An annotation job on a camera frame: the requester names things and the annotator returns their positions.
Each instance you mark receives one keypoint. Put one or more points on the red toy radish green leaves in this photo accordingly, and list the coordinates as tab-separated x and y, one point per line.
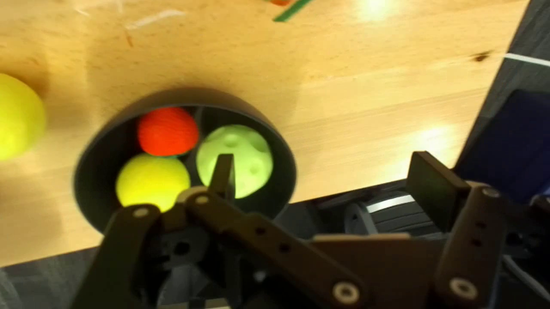
289	10

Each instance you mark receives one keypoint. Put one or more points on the red toy strawberry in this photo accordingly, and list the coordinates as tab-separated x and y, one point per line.
167	130

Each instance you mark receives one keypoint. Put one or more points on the light green dimpled ball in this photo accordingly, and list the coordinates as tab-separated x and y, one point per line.
250	156

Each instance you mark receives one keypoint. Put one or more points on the black bowl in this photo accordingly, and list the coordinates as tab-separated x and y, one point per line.
97	165

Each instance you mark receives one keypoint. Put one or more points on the yellow toy ball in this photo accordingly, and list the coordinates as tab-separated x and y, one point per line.
19	117
152	182

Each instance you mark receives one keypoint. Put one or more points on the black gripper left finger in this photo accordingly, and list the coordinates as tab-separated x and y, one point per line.
220	180

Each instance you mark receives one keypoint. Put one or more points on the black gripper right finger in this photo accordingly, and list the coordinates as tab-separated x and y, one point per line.
435	190

